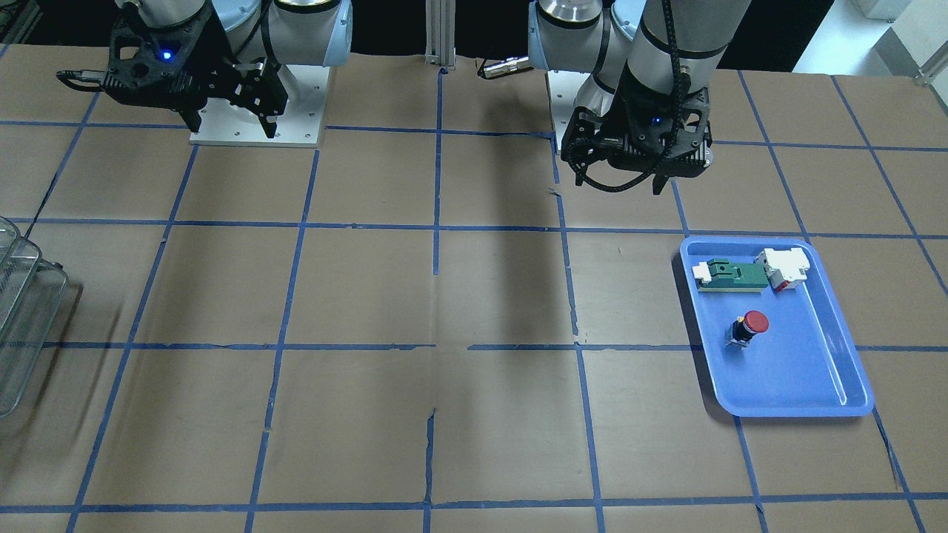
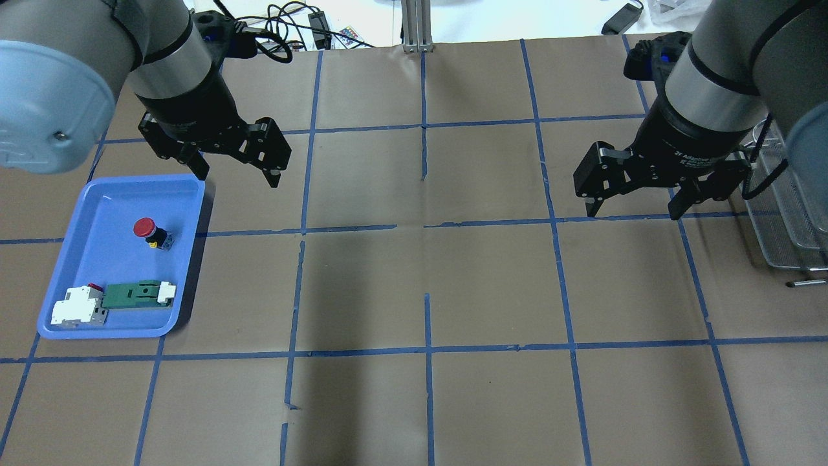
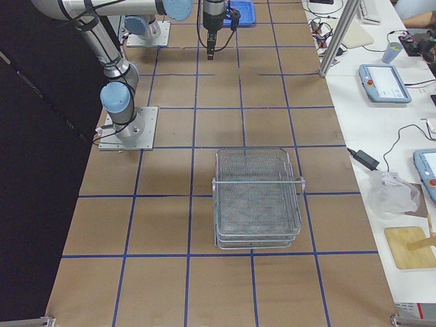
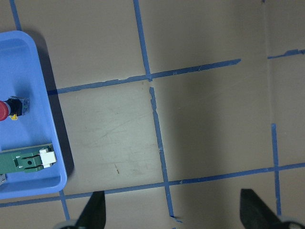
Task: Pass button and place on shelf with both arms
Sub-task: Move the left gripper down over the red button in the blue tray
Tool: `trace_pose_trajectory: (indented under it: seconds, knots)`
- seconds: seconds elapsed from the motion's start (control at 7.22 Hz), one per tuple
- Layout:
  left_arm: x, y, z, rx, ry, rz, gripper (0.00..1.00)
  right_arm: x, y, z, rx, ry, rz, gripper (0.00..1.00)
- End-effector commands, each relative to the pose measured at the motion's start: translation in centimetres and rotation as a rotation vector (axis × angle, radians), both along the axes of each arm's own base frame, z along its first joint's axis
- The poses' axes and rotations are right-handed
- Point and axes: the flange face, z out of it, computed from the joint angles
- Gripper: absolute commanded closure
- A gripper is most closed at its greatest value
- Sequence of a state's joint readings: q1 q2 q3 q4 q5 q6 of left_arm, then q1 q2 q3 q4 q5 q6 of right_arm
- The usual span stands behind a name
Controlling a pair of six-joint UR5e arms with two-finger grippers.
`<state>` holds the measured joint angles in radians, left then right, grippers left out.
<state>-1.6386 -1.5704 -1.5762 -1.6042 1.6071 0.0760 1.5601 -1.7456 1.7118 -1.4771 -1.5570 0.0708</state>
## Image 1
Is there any silver wire mesh shelf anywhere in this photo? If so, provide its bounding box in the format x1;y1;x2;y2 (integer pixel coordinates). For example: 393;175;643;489
1;218;69;418

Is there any green white terminal block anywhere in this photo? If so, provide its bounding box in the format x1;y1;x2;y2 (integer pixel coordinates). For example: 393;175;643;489
691;258;770;292

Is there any aluminium profile post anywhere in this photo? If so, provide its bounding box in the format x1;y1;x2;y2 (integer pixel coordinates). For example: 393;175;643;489
424;0;456;70

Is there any red emergency stop button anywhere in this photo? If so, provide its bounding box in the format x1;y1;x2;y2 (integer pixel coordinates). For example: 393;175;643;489
726;309;771;349

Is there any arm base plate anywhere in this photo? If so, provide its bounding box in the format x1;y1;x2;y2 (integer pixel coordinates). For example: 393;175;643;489
190;64;334;148
547;70;614;152

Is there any blue plastic tray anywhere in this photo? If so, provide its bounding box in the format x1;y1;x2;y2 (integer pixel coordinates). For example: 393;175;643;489
678;235;875;418

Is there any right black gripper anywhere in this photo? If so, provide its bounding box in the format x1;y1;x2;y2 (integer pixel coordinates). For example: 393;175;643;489
56;10;289;139

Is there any white circuit breaker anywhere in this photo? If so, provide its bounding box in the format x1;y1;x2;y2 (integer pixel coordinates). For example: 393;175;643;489
755;247;810;292

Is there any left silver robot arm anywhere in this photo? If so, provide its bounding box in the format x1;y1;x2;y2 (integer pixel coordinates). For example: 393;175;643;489
528;1;750;195

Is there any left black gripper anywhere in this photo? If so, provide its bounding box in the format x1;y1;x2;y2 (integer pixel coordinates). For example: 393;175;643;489
560;72;713;195

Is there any silver cable connector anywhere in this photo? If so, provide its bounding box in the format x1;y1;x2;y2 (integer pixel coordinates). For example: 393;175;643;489
476;56;534;80

